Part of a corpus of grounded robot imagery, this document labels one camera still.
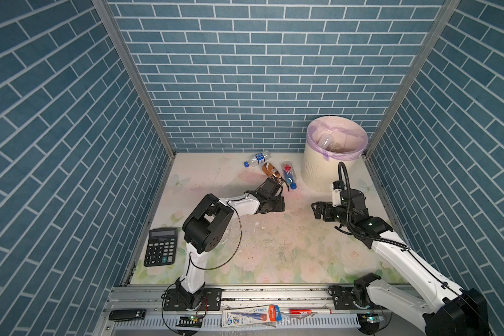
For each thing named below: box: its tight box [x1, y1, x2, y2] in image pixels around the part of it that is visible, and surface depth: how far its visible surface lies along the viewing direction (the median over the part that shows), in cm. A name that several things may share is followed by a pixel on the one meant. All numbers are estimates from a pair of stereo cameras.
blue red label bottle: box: [282, 161, 297, 190], surface depth 107 cm
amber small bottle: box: [261, 161, 287, 186], surface depth 108 cm
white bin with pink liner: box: [301, 115, 369, 193], surface depth 98 cm
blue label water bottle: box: [243, 151, 271, 168], surface depth 116 cm
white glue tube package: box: [221, 305, 283, 328], surface depth 71 cm
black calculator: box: [143, 227, 178, 267], surface depth 84 cm
